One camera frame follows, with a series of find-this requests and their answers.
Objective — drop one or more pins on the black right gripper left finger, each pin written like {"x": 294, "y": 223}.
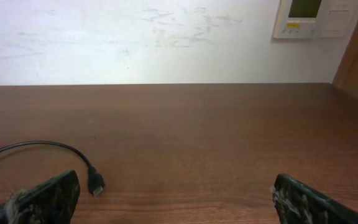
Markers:
{"x": 53, "y": 201}

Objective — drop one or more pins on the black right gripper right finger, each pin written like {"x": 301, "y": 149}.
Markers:
{"x": 295, "y": 202}

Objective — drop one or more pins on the white wall control panel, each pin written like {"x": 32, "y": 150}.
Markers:
{"x": 310, "y": 19}

